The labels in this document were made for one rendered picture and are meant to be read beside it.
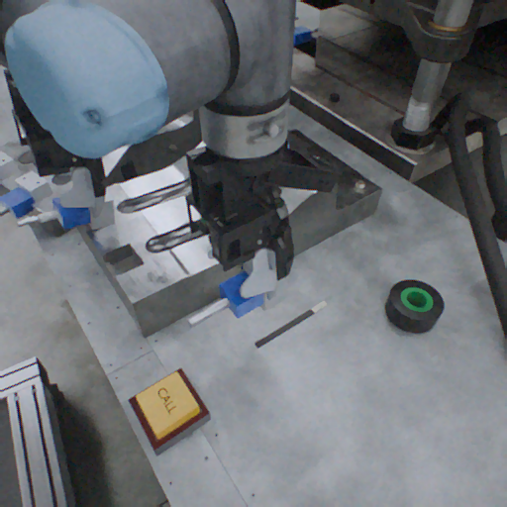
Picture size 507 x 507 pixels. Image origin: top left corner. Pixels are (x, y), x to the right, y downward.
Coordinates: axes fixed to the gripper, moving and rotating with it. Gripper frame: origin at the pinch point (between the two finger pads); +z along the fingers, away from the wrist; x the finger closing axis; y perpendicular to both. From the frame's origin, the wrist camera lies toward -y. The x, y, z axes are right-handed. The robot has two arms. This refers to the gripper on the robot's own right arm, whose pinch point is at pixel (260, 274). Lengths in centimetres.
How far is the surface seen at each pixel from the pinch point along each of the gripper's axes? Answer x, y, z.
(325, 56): -64, -69, 12
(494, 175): 1, -52, 7
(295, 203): -10.6, -14.5, 2.7
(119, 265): -20.1, 12.6, 8.7
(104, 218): -26.3, 11.3, 4.1
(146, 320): -10.0, 13.4, 11.0
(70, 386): -61, 34, 95
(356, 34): -64, -81, 8
